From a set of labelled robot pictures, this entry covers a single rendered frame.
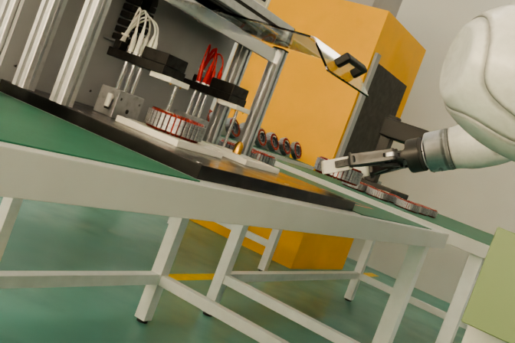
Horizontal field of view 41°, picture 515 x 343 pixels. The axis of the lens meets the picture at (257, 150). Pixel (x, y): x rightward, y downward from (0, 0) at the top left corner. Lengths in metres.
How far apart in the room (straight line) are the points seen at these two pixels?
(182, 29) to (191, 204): 0.75
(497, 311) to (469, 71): 0.25
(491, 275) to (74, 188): 0.43
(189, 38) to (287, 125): 3.49
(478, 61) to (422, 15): 6.25
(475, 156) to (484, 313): 0.84
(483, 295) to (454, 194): 5.88
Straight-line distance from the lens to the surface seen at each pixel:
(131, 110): 1.39
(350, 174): 1.57
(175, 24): 1.62
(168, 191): 0.90
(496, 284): 0.67
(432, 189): 6.60
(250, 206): 1.09
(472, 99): 0.76
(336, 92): 5.01
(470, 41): 0.77
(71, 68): 1.21
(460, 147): 1.49
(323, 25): 5.20
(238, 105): 1.53
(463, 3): 6.94
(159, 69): 1.31
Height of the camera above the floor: 0.85
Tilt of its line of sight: 2 degrees down
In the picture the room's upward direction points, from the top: 21 degrees clockwise
